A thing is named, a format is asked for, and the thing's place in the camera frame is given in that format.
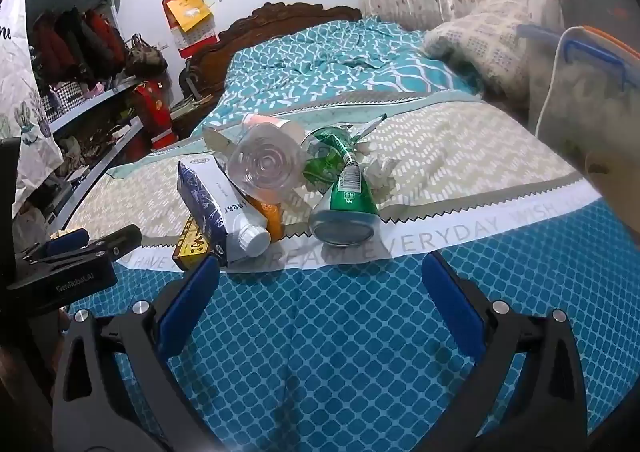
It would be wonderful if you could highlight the teal patterned quilt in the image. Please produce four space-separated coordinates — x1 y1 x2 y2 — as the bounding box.
202 16 483 125

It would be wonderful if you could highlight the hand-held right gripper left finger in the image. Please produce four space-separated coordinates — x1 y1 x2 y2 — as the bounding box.
50 254 223 452

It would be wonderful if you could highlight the brown handbag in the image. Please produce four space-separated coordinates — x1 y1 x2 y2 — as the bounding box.
122 34 168 77

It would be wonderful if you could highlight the row of hanging bags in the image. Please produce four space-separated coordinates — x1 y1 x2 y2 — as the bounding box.
32 6 128 87

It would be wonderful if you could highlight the white cable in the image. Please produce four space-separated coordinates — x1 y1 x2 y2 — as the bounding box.
535 26 586 137

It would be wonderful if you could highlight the metal storage shelf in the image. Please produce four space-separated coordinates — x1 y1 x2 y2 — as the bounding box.
20 0 151 233

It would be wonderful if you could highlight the clear plastic bottle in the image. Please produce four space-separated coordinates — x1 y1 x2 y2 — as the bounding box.
220 124 307 193

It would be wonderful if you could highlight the crumpled white tissue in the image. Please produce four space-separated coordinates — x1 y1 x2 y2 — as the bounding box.
357 139 401 205

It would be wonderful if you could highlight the clear storage box blue latch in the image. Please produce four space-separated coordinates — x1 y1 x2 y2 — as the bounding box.
517 0 640 193

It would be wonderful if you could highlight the green drink can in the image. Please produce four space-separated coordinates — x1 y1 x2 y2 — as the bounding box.
308 164 381 247

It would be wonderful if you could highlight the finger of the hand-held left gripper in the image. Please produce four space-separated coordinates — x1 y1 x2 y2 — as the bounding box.
30 224 142 269
45 228 91 257

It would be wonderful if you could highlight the white orange paper cup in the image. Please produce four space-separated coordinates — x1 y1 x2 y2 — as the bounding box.
240 112 306 143

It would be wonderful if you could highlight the crumpled green wrapper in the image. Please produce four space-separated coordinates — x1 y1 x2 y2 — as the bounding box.
300 127 358 193

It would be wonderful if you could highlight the blue white drink carton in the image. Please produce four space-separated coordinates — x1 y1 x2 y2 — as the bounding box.
177 155 272 269

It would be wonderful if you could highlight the white printed cloth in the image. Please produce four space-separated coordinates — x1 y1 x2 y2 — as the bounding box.
0 0 63 220

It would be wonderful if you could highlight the orange soft toy fruit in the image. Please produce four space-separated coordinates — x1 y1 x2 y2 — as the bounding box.
247 197 288 240

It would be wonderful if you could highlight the beige blue patterned bed mat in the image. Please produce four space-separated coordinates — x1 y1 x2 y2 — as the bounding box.
65 89 640 452

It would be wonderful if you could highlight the beige patterned pillow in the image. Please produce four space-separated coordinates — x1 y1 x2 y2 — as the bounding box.
420 0 561 97

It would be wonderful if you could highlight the red yellow wall calendar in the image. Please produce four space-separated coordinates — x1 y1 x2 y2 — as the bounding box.
161 0 218 60

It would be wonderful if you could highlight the carved wooden headboard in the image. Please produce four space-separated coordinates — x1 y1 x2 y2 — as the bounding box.
180 2 363 97

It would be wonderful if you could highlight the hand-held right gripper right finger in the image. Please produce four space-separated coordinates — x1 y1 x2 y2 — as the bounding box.
421 252 588 452

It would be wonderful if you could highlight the yellow red small box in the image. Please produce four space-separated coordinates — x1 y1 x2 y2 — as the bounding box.
172 217 213 273

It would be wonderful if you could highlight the red gift bag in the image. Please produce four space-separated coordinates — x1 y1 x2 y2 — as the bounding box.
132 80 178 151

